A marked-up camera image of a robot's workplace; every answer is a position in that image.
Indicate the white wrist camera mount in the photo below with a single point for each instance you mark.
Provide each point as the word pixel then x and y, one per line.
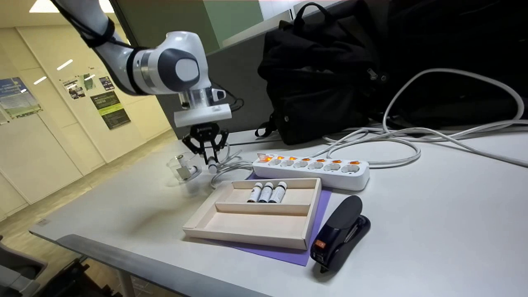
pixel 203 114

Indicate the batteries in tray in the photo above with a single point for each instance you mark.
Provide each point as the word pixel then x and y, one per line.
pixel 278 191

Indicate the black stapler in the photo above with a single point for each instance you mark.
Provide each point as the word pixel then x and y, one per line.
pixel 340 231

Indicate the clear plastic cup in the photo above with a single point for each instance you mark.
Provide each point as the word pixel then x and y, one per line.
pixel 187 175

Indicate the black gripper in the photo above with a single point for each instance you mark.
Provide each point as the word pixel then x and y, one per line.
pixel 207 134

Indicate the small white bottle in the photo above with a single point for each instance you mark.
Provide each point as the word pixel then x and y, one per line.
pixel 254 191
pixel 266 191
pixel 213 168

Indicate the dark office chair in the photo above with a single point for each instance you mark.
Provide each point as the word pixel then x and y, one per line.
pixel 22 274

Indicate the blue wall poster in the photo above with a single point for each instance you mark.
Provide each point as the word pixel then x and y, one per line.
pixel 19 97

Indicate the bright ceiling light panel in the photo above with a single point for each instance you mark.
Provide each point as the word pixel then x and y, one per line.
pixel 43 6

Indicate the purple paper sheet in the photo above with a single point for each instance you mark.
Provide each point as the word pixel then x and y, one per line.
pixel 286 256

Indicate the small wall notice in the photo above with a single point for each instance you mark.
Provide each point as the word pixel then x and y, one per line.
pixel 88 81
pixel 75 89
pixel 106 82

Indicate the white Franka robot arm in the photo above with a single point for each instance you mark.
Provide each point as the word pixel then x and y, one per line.
pixel 159 68

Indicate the wooden two-compartment tray box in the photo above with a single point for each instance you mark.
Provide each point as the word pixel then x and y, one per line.
pixel 253 224

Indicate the gray desk partition panel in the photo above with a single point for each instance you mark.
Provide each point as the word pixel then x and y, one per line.
pixel 245 76

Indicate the white multi-socket power strip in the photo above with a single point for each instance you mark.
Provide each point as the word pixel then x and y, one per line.
pixel 307 173

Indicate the black green wall poster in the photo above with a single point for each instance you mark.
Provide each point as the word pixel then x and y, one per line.
pixel 111 109

